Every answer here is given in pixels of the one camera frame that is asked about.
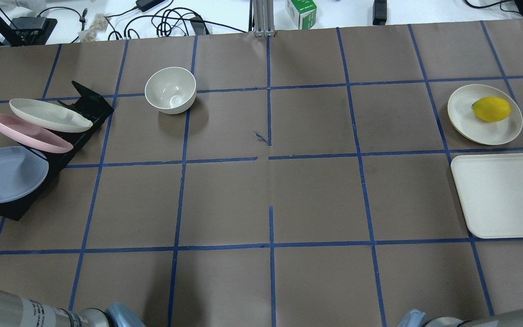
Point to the blue plate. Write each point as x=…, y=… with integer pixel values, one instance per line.
x=21, y=171

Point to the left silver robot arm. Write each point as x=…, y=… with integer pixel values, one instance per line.
x=17, y=311

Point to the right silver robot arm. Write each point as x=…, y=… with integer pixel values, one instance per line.
x=427, y=184

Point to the pink plate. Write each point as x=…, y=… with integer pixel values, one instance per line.
x=33, y=135

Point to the cream round plate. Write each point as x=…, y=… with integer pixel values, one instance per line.
x=466, y=122

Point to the cream plate in rack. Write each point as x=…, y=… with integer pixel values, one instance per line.
x=50, y=116

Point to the yellow lemon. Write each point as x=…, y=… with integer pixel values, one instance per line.
x=491, y=109

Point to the white rectangular tray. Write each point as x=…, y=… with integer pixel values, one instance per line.
x=490, y=189

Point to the black dish rack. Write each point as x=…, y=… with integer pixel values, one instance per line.
x=90, y=105

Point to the black power adapter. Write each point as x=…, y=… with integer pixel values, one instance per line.
x=379, y=12

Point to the cream bowl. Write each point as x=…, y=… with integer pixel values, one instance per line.
x=171, y=90

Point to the green white carton box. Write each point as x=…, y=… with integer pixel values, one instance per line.
x=302, y=12

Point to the aluminium frame post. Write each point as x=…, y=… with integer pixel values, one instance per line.
x=262, y=18

